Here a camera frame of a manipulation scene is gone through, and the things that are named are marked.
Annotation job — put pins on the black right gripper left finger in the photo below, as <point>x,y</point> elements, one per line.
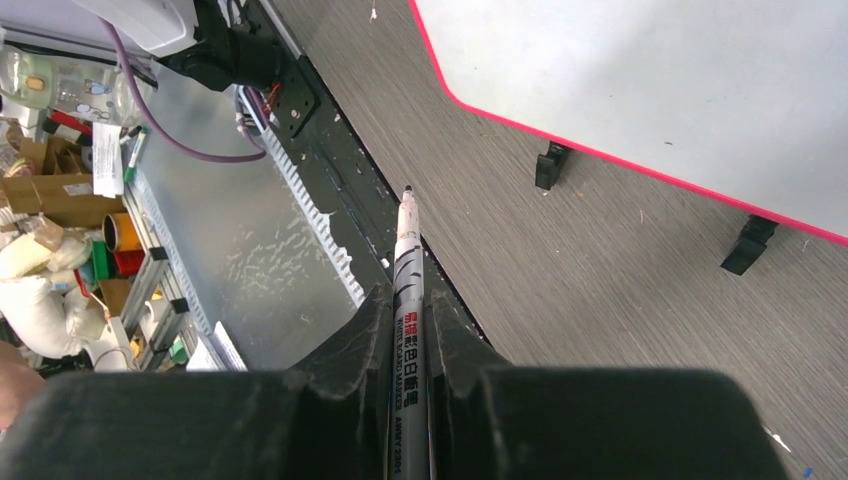
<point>322,418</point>

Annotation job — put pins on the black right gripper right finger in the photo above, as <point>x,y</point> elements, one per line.
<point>497,420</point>

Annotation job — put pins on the white whiteboard marker pen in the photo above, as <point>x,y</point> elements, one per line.
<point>408,454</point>

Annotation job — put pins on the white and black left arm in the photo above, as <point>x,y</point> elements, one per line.
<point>193,38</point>

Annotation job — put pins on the black whiteboard foot clip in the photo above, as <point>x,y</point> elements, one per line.
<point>550,165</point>
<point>750,244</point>

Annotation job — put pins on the pink-framed whiteboard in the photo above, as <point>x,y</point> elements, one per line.
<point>743,101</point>

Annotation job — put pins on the orange tape roll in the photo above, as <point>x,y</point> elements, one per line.
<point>119,233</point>

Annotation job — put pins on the white plush bag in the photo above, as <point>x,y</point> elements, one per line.
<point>50,323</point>

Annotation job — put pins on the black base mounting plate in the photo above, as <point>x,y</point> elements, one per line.
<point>294,299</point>

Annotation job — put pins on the green marker pen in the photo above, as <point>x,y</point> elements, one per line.
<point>130,170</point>

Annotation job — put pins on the cardboard box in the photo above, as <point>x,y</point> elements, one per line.
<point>58,185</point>

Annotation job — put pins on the aluminium frame rail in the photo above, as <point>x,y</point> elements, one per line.
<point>158,313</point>

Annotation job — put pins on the white slotted cable duct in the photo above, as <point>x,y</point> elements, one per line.
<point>319,222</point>

